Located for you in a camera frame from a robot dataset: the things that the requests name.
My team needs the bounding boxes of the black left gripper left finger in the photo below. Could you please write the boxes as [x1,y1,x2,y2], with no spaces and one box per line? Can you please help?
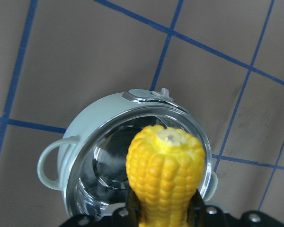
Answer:
[125,187,140,227]

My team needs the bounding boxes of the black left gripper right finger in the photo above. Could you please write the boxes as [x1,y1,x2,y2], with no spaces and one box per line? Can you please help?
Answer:
[186,189,205,227]

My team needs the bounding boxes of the yellow corn cob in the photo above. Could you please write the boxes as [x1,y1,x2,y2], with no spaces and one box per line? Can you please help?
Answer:
[125,125,205,227]

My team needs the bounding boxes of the light grey cooking pot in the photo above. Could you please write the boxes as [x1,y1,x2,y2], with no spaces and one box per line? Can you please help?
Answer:
[37,88,218,220]

